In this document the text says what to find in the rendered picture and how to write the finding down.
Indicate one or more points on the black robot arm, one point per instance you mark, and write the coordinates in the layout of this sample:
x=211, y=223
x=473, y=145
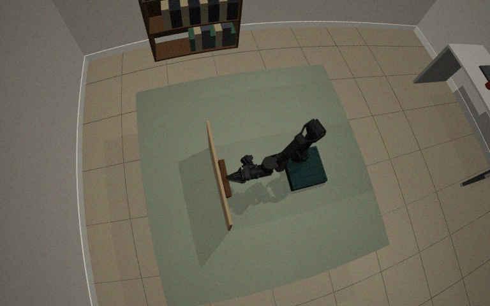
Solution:
x=297, y=150

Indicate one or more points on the brown flat square board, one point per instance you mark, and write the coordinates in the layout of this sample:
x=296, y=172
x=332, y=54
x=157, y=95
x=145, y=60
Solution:
x=218, y=179

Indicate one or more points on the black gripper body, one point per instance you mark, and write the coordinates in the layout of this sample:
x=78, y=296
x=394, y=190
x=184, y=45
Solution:
x=251, y=173

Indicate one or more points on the dark brown picture frame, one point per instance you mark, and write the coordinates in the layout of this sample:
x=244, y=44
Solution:
x=226, y=185

